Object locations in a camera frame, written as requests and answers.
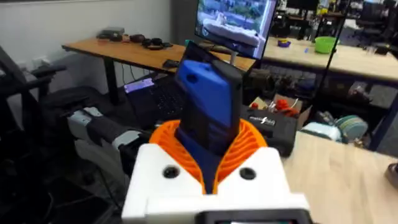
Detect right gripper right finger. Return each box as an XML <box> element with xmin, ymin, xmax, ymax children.
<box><xmin>213</xmin><ymin>119</ymin><xmax>292</xmax><ymax>195</ymax></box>

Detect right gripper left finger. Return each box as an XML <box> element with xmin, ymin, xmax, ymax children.
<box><xmin>121</xmin><ymin>119</ymin><xmax>207</xmax><ymax>219</ymax></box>

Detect blue electric screwdriver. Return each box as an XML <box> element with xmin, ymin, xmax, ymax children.
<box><xmin>173</xmin><ymin>41</ymin><xmax>245</xmax><ymax>194</ymax></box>

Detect black tool case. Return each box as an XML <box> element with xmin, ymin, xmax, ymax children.
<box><xmin>241</xmin><ymin>105</ymin><xmax>300</xmax><ymax>157</ymax></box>

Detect cardboard box with red items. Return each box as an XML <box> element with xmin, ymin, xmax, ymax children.
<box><xmin>249</xmin><ymin>93</ymin><xmax>313</xmax><ymax>130</ymax></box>

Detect black laptop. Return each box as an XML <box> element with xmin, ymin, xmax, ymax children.
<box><xmin>123</xmin><ymin>74</ymin><xmax>187</xmax><ymax>129</ymax></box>

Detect stack of teal plates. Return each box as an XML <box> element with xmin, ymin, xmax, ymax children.
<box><xmin>335</xmin><ymin>114</ymin><xmax>369</xmax><ymax>143</ymax></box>

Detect black computer mouse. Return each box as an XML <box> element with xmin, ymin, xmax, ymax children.
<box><xmin>162</xmin><ymin>58</ymin><xmax>180</xmax><ymax>69</ymax></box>

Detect brown wooden desk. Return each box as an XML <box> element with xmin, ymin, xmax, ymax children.
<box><xmin>61</xmin><ymin>36</ymin><xmax>256</xmax><ymax>106</ymax></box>

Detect black headphones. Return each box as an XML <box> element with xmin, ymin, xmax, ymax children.
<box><xmin>129</xmin><ymin>33</ymin><xmax>174</xmax><ymax>51</ymax></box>

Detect black stand pole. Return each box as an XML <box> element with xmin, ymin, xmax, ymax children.
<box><xmin>309</xmin><ymin>0</ymin><xmax>353</xmax><ymax>119</ymax></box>

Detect pale wooden table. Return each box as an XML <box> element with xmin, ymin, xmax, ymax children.
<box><xmin>262</xmin><ymin>36</ymin><xmax>398</xmax><ymax>82</ymax></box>

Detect green bowl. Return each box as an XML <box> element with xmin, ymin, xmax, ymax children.
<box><xmin>314</xmin><ymin>35</ymin><xmax>339</xmax><ymax>55</ymax></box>

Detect black office chair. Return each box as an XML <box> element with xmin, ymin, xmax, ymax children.
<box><xmin>0</xmin><ymin>45</ymin><xmax>103</xmax><ymax>224</ymax></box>

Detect grey box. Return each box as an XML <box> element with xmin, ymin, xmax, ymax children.
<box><xmin>96</xmin><ymin>27</ymin><xmax>126</xmax><ymax>42</ymax></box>

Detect computer monitor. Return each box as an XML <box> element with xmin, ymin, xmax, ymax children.
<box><xmin>194</xmin><ymin>0</ymin><xmax>278</xmax><ymax>60</ymax></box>

